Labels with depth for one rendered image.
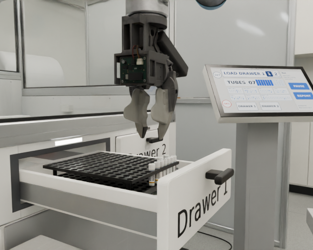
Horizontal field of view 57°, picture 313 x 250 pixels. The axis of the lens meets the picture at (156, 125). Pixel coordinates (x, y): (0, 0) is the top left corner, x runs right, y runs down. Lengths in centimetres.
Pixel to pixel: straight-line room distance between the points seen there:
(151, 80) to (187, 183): 17
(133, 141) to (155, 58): 43
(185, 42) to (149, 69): 200
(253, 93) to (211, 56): 102
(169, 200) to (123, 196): 9
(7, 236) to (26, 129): 21
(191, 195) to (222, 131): 184
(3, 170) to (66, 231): 23
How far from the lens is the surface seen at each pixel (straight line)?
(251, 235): 155
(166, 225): 40
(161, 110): 51
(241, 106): 129
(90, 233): 82
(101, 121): 77
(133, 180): 49
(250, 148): 142
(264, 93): 140
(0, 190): 62
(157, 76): 50
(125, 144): 84
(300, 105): 145
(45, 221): 70
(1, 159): 61
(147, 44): 50
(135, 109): 54
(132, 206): 45
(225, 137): 228
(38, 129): 64
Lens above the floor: 103
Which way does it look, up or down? 5 degrees down
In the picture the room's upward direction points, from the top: straight up
